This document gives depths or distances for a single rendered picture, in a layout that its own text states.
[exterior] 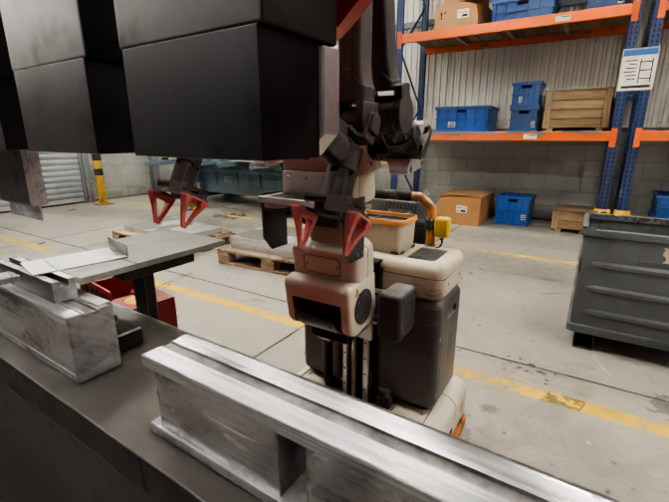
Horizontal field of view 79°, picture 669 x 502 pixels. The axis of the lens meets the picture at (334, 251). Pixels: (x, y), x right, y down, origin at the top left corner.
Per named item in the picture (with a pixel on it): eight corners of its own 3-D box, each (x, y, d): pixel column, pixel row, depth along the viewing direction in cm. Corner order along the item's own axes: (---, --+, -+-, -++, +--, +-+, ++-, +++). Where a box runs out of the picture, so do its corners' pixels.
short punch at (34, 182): (51, 219, 56) (37, 148, 54) (34, 221, 55) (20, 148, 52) (20, 212, 62) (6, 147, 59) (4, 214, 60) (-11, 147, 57)
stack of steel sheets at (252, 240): (351, 246, 405) (351, 234, 402) (319, 262, 352) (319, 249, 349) (269, 234, 452) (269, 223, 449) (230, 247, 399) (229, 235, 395)
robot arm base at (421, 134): (433, 128, 96) (386, 128, 103) (424, 105, 90) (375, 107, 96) (423, 158, 94) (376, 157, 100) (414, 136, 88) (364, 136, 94)
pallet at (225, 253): (363, 259, 412) (364, 245, 408) (324, 283, 344) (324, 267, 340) (268, 244, 467) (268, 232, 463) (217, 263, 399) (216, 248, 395)
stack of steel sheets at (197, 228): (223, 231, 469) (223, 226, 467) (176, 242, 419) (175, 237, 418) (170, 221, 523) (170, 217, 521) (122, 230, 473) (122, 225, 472)
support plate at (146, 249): (225, 244, 78) (225, 239, 78) (82, 285, 57) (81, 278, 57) (167, 233, 88) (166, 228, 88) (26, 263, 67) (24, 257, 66)
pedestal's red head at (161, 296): (179, 337, 112) (172, 275, 107) (119, 361, 100) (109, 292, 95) (145, 317, 124) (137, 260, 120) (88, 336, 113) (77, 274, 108)
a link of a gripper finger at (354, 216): (346, 253, 67) (360, 199, 69) (312, 247, 71) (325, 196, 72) (363, 262, 73) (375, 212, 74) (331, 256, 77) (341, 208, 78)
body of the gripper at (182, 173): (182, 189, 92) (191, 158, 92) (154, 186, 97) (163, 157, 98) (204, 199, 97) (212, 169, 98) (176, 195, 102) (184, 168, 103)
